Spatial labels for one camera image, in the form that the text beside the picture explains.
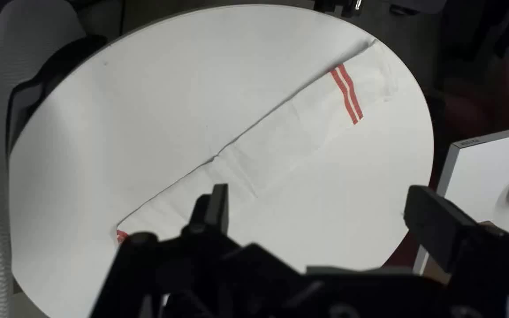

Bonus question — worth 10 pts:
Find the white side desk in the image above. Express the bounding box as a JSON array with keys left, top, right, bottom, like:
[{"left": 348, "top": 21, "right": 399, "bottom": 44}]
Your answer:
[{"left": 412, "top": 122, "right": 509, "bottom": 277}]

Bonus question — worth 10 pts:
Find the white towel with red stripes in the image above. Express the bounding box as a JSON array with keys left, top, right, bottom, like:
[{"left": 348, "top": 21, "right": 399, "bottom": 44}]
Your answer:
[{"left": 117, "top": 42, "right": 433, "bottom": 270}]

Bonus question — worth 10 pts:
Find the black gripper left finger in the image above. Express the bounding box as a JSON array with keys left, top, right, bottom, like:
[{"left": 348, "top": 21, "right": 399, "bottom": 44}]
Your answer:
[{"left": 187, "top": 183, "right": 230, "bottom": 233}]

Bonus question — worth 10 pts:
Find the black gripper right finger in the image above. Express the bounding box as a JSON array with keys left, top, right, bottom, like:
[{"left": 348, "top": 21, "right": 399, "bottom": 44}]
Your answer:
[{"left": 405, "top": 185, "right": 509, "bottom": 275}]

